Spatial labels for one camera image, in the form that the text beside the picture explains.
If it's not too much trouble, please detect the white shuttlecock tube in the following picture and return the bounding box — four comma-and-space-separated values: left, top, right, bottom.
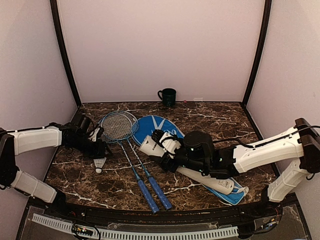
139, 135, 236, 195

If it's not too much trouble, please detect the dark green mug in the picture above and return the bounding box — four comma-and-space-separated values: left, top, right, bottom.
157, 88, 177, 107

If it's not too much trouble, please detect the left black frame post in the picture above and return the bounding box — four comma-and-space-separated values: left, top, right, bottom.
50, 0, 82, 108

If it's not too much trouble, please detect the right black frame post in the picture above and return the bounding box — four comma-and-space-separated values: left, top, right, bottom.
241, 0, 272, 108

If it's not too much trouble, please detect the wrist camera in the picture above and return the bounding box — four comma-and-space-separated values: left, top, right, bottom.
183, 130, 215, 161
70, 113, 92, 135

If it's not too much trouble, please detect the blue badminton racket right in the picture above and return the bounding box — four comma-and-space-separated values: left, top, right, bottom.
100, 110, 172, 214

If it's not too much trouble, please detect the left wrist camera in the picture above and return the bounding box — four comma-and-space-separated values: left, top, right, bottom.
70, 113, 92, 135

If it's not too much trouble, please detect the blue badminton racket left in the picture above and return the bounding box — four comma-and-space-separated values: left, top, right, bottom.
99, 117, 161, 214

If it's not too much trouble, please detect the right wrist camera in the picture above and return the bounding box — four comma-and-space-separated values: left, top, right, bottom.
183, 130, 215, 161

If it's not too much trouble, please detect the white shuttlecock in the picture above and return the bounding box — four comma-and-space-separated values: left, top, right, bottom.
93, 157, 106, 174

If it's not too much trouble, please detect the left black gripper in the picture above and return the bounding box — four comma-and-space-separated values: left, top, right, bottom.
69, 134, 113, 160

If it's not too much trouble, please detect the blue badminton racket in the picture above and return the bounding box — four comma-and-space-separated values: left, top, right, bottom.
99, 117, 161, 214
100, 110, 172, 214

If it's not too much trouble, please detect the blue racket bag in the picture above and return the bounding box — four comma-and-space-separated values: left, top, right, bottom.
133, 115, 249, 205

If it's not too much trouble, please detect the black frame post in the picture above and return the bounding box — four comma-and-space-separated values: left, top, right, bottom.
241, 0, 272, 108
50, 0, 82, 108

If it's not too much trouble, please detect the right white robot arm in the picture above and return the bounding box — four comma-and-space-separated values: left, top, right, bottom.
156, 118, 320, 217

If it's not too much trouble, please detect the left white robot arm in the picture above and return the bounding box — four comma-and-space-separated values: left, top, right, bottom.
0, 122, 111, 218

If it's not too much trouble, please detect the white slotted cable duct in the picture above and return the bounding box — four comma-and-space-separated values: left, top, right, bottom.
31, 213, 239, 240

